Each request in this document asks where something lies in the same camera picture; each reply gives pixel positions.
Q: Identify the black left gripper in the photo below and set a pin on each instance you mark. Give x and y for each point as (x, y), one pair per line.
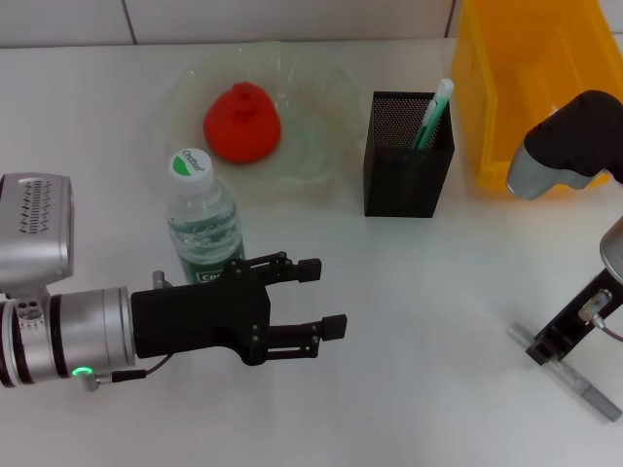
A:
(194, 316)

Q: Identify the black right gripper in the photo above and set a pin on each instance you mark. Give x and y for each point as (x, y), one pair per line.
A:
(579, 321)

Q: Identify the grey silver pen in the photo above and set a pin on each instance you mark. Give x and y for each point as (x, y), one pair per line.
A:
(589, 394)

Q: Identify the clear green-label water bottle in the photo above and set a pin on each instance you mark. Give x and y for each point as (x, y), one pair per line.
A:
(209, 228)

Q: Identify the red-orange knitted orange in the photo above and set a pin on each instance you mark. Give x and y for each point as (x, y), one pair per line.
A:
(241, 129)

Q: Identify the mint green pen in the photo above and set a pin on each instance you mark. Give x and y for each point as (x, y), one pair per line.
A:
(430, 119)

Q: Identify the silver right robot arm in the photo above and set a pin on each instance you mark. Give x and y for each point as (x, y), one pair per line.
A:
(614, 253)

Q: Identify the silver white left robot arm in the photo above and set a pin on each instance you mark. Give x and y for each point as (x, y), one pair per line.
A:
(78, 333)

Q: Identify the black mesh pen holder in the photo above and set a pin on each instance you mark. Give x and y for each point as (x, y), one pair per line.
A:
(406, 185)

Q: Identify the green glass fruit plate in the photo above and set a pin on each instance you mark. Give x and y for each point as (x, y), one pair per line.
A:
(311, 126)

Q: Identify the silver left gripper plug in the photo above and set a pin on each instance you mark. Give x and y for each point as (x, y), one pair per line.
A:
(159, 279)

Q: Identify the yellow plastic bin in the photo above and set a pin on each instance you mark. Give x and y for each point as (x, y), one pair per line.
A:
(496, 97)

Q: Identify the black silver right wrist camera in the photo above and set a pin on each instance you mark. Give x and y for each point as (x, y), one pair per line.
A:
(564, 141)

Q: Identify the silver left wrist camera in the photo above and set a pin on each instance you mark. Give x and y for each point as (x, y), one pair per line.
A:
(34, 228)

